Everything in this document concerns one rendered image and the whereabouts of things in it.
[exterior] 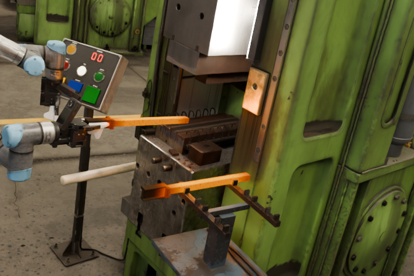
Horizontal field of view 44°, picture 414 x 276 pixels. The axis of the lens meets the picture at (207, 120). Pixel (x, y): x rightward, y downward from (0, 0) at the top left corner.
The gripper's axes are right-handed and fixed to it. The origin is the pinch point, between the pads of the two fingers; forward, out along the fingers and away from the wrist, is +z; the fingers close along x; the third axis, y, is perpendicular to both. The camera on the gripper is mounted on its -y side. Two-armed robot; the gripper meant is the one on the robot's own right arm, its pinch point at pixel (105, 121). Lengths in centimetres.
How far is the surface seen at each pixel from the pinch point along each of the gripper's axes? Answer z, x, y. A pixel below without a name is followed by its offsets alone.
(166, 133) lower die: 42.0, -15.1, 15.1
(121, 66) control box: 39, -53, -4
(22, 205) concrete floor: 31, -126, 110
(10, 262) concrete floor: 5, -76, 112
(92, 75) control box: 28, -60, 3
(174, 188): 11.7, 30.2, 13.6
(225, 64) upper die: 56, -2, -20
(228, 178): 35.1, 32.3, 12.4
